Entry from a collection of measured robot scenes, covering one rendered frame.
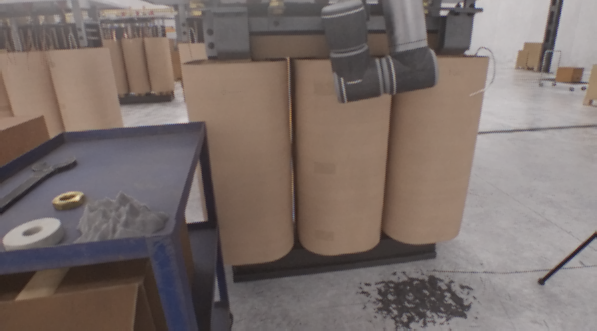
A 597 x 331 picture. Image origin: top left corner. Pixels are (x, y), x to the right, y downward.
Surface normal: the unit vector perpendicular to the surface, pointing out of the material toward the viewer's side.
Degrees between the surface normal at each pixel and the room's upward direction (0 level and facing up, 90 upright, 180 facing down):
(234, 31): 90
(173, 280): 90
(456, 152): 90
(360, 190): 90
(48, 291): 0
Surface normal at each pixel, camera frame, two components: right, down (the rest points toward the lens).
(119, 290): 0.08, -0.71
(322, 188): -0.30, 0.32
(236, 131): 0.14, 0.32
